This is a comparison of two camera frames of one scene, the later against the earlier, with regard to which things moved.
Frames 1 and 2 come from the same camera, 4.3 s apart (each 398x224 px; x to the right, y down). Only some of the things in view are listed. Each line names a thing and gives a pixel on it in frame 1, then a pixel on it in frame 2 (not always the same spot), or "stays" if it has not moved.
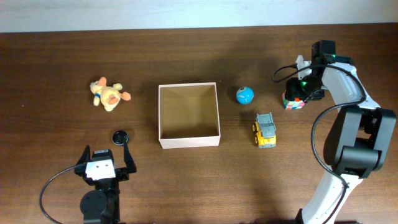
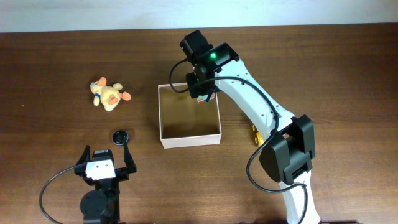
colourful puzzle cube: (292, 105) → (202, 98)
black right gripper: (296, 90) → (195, 87)
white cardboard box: (188, 116) stays
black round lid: (120, 137) stays
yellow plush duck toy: (109, 97) stays
